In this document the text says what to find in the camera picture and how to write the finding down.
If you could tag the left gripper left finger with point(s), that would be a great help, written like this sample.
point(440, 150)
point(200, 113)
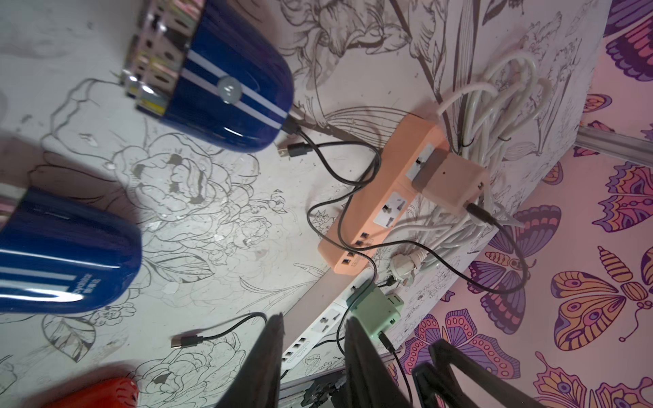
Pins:
point(257, 384)

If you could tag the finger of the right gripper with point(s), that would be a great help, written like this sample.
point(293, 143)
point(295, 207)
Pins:
point(428, 387)
point(445, 356)

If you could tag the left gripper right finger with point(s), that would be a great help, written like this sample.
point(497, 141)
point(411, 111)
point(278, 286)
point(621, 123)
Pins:
point(368, 382)

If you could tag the green charger adapter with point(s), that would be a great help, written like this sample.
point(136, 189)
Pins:
point(376, 311)

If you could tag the white power strip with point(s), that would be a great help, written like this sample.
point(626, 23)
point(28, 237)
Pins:
point(317, 314)

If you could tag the orange power strip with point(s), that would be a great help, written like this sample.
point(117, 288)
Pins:
point(375, 210)

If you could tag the pink USB charger adapter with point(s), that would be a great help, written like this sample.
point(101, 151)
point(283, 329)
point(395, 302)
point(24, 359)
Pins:
point(450, 181)

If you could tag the aluminium cage frame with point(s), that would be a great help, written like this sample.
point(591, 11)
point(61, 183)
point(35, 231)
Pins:
point(627, 148)

